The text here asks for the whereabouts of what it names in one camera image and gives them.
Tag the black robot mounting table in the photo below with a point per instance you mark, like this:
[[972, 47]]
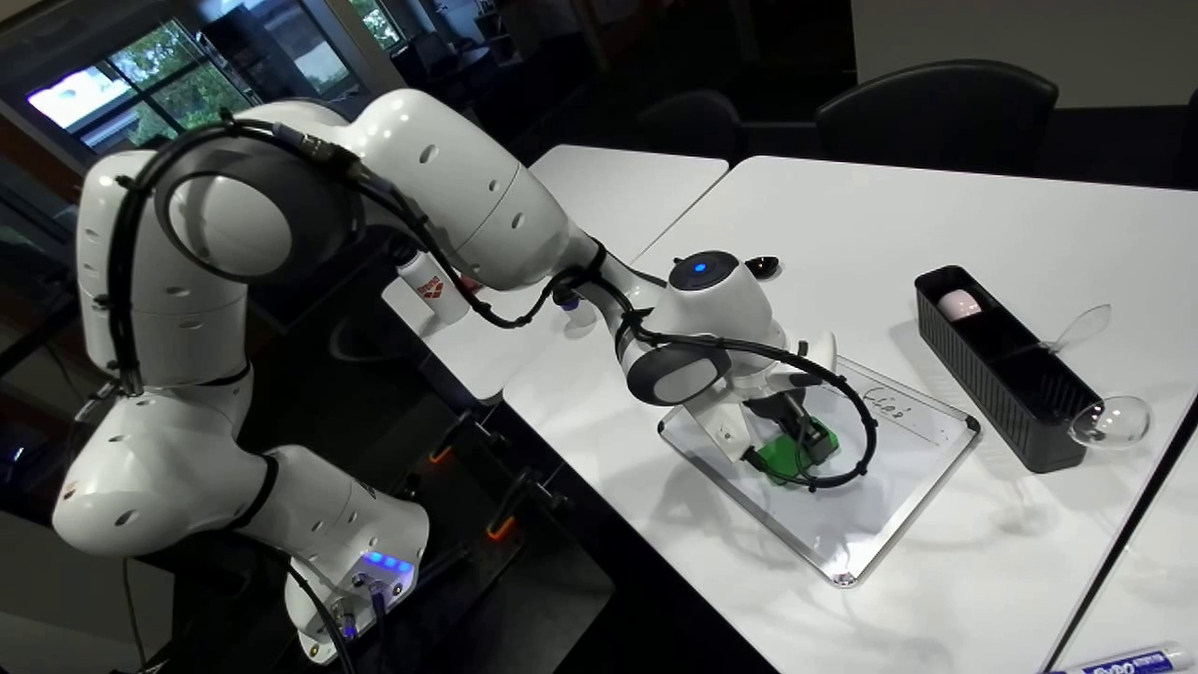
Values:
[[501, 586]]

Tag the black plastic spoon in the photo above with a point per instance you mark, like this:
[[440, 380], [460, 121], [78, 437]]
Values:
[[761, 262]]

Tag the green eraser block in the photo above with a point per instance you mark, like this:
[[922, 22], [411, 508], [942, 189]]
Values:
[[784, 460]]

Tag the window with green view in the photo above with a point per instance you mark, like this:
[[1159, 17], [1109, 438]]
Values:
[[150, 86]]

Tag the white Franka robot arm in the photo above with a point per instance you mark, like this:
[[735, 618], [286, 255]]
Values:
[[436, 189]]

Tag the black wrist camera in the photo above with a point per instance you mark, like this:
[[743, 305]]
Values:
[[801, 410]]

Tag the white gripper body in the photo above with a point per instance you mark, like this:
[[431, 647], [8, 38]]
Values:
[[735, 432]]

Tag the blue whiteboard marker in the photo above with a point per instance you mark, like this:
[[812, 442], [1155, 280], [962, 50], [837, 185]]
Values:
[[1130, 662]]

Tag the clear plastic spoon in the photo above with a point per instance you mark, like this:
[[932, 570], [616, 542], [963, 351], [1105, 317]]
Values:
[[1109, 421]]

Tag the black rectangular box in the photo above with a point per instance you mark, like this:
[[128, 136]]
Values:
[[1014, 377]]

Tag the pink item in box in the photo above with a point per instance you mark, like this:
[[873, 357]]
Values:
[[962, 305]]

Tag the dark office chair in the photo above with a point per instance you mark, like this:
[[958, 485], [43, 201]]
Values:
[[687, 121], [1190, 136], [938, 106]]

